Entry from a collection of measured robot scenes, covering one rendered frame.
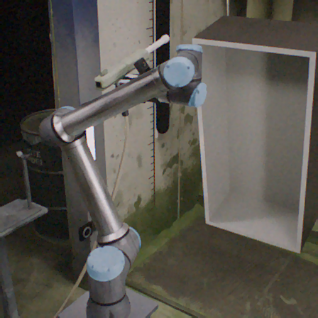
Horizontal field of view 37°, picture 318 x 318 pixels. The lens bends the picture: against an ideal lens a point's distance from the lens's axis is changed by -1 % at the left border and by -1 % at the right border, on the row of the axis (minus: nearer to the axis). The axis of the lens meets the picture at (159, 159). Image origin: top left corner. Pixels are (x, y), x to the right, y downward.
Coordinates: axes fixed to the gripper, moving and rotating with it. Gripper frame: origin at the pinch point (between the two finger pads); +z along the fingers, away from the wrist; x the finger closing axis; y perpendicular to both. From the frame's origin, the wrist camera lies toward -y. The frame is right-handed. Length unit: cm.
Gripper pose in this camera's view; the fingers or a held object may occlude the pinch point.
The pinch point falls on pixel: (117, 78)
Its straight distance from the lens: 187.1
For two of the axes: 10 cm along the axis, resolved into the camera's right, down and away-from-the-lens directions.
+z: -8.5, -2.0, 4.8
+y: 1.2, 8.2, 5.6
